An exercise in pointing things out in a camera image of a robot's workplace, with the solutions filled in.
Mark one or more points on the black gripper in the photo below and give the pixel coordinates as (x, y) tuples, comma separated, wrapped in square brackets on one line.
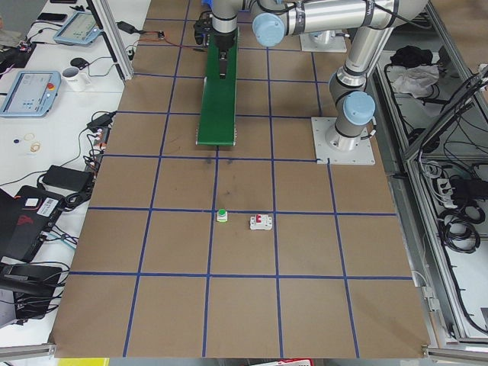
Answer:
[(223, 43)]

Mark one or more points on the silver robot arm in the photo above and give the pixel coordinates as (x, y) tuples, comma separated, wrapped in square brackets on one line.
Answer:
[(373, 22)]

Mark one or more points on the green conveyor belt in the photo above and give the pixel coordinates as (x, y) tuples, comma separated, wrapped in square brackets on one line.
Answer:
[(218, 109)]

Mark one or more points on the small black power adapter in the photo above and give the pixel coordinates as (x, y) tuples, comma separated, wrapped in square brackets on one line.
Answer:
[(101, 122)]

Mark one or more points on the black computer mouse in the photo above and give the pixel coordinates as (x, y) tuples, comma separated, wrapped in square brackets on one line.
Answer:
[(79, 63)]

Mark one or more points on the far blue teach pendant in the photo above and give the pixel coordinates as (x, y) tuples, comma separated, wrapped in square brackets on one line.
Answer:
[(80, 30)]

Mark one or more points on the blue teach pendant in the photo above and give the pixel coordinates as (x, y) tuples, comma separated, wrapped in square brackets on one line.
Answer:
[(80, 30), (32, 94)]

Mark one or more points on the black power strip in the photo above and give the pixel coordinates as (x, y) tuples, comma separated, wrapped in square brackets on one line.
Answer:
[(98, 140)]

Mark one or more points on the white mug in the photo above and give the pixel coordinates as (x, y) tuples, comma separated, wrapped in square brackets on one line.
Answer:
[(77, 80)]

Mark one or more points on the white red circuit breaker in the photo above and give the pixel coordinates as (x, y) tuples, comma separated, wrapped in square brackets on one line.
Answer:
[(261, 222)]

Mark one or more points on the black and white cloth pile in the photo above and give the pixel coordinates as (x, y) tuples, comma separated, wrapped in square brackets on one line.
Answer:
[(420, 74)]

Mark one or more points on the near blue teach pendant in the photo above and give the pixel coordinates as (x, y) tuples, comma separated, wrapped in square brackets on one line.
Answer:
[(32, 94)]

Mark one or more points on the black power adapter brick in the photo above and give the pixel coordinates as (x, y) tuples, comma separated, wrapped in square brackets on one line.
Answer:
[(66, 178)]

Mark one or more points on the black laptop with red logo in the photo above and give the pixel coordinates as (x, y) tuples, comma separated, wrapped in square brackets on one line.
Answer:
[(25, 218)]

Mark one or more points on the black monitor stand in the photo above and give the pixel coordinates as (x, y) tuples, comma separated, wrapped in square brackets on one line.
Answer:
[(31, 290)]

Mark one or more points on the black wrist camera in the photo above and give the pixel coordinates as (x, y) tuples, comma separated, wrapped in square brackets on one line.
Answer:
[(202, 28)]

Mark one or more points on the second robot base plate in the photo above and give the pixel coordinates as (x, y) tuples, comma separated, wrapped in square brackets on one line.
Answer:
[(326, 42)]

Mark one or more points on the aluminium frame post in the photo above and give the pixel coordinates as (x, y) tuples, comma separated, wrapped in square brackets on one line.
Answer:
[(104, 18)]

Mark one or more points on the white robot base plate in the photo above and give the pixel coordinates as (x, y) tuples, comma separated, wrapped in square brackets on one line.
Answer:
[(335, 149)]

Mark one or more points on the green push button switch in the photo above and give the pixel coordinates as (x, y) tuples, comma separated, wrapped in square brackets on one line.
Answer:
[(222, 216)]

